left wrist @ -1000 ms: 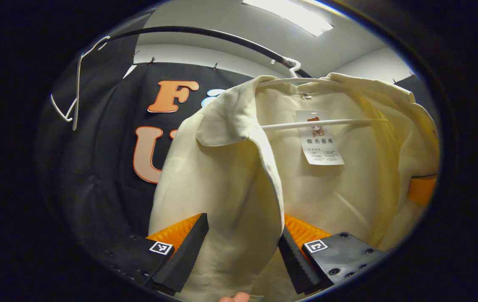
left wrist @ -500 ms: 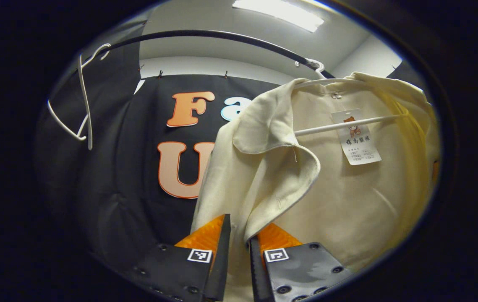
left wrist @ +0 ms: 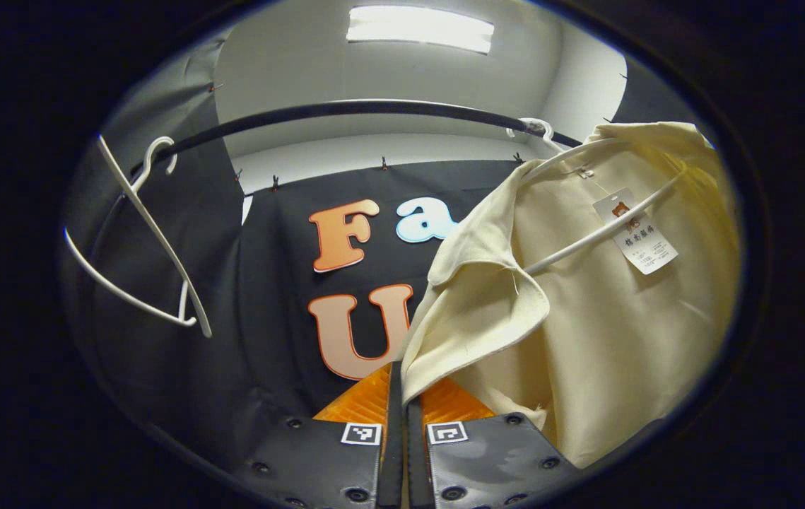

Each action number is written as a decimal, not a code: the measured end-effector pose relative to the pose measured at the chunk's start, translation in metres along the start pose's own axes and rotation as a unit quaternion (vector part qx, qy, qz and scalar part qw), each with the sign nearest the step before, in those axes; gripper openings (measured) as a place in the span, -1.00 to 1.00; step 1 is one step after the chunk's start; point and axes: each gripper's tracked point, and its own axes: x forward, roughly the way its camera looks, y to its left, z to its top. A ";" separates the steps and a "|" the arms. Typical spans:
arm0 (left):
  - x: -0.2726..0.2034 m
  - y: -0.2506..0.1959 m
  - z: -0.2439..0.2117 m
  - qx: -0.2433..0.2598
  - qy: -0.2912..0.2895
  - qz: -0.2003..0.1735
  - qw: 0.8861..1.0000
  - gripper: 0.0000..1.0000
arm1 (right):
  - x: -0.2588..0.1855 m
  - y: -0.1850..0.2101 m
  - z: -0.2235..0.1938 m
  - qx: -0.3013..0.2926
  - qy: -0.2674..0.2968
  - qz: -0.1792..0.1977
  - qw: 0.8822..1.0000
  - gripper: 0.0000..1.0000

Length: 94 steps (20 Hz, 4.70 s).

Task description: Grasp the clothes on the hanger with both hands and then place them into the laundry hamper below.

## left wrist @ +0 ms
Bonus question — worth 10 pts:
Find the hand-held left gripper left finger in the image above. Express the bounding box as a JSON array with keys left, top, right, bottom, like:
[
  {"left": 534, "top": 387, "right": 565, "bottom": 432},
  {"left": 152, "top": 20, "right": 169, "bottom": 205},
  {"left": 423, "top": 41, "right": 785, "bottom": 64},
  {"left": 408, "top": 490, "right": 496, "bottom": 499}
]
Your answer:
[{"left": 233, "top": 362, "right": 404, "bottom": 509}]

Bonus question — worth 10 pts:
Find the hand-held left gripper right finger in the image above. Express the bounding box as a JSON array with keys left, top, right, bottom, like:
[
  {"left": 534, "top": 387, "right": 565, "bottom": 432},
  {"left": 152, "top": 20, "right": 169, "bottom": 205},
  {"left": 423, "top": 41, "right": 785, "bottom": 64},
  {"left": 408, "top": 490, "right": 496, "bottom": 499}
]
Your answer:
[{"left": 406, "top": 377, "right": 583, "bottom": 509}]

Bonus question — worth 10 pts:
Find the cream jacket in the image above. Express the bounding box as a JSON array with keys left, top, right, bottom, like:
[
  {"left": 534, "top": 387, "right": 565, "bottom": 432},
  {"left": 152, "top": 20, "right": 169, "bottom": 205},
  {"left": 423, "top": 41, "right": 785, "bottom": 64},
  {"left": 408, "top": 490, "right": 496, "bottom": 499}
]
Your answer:
[{"left": 399, "top": 122, "right": 741, "bottom": 469}]

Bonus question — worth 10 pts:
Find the white clothes hanger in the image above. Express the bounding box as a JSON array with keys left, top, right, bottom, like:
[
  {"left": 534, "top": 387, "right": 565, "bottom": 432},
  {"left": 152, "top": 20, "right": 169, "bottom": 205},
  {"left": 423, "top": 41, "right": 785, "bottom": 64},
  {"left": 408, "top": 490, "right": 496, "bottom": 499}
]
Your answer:
[
  {"left": 63, "top": 134, "right": 213, "bottom": 339},
  {"left": 506, "top": 117, "right": 689, "bottom": 276}
]

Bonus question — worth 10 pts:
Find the black backdrop cloth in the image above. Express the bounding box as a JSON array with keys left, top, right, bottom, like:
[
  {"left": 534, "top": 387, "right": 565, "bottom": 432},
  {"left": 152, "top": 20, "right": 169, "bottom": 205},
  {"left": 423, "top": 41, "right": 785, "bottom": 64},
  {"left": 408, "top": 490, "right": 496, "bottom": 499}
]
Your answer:
[{"left": 63, "top": 35, "right": 714, "bottom": 481}]

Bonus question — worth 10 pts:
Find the ceiling light panel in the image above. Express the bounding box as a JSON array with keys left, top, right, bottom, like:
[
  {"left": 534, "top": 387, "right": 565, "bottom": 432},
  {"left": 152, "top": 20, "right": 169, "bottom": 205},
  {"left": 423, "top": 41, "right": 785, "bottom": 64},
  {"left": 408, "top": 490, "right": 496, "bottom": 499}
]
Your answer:
[{"left": 346, "top": 6, "right": 495, "bottom": 55}]

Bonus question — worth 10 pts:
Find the black clothes rail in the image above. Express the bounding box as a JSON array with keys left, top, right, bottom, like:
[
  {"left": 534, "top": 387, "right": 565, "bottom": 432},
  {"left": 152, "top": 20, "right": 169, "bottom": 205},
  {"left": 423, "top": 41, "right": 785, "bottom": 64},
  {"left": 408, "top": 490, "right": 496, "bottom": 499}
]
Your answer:
[{"left": 130, "top": 99, "right": 583, "bottom": 177}]

